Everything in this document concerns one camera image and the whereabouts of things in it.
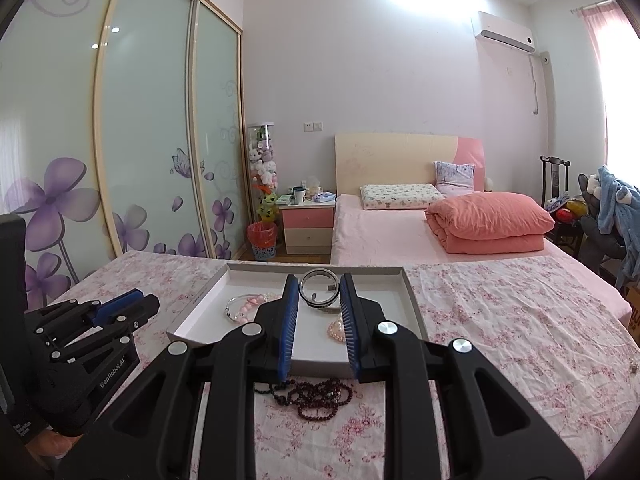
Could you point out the wall switch plate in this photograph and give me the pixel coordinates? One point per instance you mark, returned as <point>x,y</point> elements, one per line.
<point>313,126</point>

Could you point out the blue plush garment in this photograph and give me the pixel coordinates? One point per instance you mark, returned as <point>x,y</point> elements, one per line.
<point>611,224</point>

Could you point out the beige pink headboard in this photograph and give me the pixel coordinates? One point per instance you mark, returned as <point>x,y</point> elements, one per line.
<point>401,158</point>

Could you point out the person's left hand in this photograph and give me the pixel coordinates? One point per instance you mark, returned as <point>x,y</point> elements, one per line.
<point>50,444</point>

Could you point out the floral white pillow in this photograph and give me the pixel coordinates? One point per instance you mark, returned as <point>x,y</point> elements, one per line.
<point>399,196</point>

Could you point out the pink curtain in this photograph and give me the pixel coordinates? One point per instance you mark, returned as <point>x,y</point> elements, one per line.
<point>605,22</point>

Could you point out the white wall air conditioner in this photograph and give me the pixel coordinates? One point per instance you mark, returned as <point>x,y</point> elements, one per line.
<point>508,33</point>

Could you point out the pink mattress bed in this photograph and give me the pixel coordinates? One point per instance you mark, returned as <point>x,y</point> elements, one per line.
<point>403,238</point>

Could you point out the pink bedside cabinet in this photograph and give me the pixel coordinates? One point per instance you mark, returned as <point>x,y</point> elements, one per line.
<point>308,227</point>

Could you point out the dark wooden chair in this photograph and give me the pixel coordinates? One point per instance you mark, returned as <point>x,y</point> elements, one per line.
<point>567,232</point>

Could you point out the red waste basket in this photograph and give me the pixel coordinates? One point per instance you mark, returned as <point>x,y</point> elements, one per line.
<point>263,239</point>

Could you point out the folded coral duvet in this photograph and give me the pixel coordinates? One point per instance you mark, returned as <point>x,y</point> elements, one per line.
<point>492,223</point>

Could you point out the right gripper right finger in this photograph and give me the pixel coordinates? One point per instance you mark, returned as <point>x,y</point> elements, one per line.
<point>448,404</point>

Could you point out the thin silver bangle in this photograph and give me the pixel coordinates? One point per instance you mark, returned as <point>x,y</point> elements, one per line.
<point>320,289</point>

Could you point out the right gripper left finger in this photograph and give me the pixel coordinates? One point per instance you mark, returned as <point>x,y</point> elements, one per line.
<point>192,408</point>

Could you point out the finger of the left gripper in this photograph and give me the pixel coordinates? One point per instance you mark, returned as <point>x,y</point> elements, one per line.
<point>72,314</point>
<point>91,347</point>

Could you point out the small lilac pillow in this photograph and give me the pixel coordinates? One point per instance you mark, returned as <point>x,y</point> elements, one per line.
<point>454,179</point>

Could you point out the pink floral bedsheet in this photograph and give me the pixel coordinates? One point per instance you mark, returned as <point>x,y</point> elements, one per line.
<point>561,345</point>

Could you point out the plush toy display tube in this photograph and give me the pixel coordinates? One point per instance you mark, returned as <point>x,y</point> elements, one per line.
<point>262,172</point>

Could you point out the sliding glass flower wardrobe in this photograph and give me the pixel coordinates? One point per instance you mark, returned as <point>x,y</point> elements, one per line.
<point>121,131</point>

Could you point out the grey cardboard tray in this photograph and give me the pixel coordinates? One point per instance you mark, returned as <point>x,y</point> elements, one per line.
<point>315,353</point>

